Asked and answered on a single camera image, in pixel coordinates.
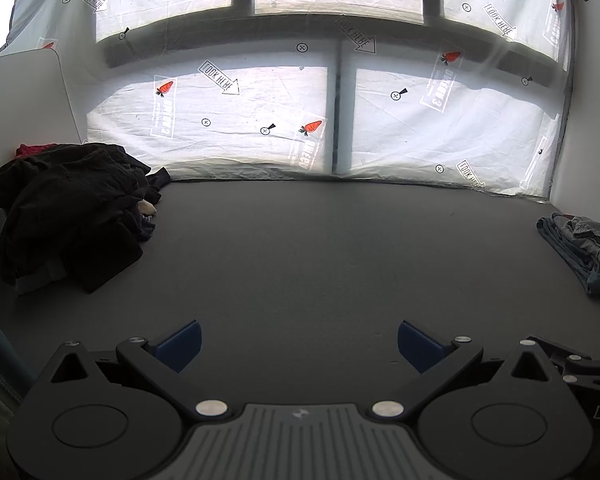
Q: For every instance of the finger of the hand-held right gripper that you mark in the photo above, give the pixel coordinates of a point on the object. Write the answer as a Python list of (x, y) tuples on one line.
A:
[(555, 349)]

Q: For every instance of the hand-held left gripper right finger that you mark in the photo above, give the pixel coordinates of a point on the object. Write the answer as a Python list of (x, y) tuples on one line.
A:
[(420, 347)]

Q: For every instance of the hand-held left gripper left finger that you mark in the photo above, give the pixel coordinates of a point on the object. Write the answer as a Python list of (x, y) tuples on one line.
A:
[(180, 346)]

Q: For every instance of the grey folded clothes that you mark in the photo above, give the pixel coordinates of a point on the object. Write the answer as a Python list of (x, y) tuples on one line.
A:
[(580, 250)]

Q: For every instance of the pile of dark clothes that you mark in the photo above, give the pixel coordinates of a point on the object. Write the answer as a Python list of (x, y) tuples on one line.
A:
[(55, 210)]

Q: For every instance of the plaid cloth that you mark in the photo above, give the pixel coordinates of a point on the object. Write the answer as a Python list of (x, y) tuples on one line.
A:
[(147, 227)]

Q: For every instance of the beige garment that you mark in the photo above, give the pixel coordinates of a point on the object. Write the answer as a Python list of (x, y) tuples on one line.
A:
[(149, 207)]

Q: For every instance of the white partition panel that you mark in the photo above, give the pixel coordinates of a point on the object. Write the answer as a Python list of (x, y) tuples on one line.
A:
[(595, 110), (25, 100)]

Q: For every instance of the red garment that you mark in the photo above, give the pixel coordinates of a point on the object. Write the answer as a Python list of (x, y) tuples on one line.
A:
[(32, 150)]

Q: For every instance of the printed white sheet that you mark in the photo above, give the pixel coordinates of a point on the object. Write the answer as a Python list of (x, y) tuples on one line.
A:
[(260, 110)]

